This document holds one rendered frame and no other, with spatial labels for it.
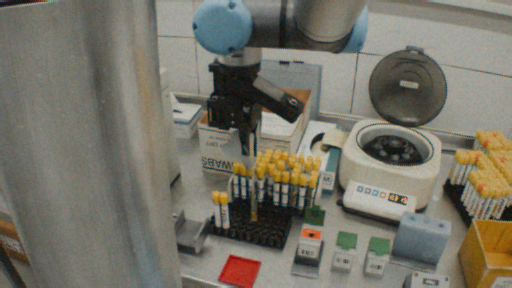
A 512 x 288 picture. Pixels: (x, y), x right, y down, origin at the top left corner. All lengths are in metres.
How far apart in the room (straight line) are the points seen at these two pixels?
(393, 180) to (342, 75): 0.41
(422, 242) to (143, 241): 0.65
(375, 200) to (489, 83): 0.53
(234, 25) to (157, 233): 0.32
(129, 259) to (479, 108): 1.13
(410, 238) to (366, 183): 0.19
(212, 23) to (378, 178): 0.56
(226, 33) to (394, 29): 0.71
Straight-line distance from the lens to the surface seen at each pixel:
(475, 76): 1.17
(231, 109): 0.63
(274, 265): 0.76
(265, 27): 0.47
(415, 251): 0.80
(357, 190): 0.88
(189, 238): 0.77
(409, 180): 0.87
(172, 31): 1.28
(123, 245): 0.17
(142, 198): 0.17
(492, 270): 0.75
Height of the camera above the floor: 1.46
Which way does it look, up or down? 32 degrees down
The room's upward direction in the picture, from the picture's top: straight up
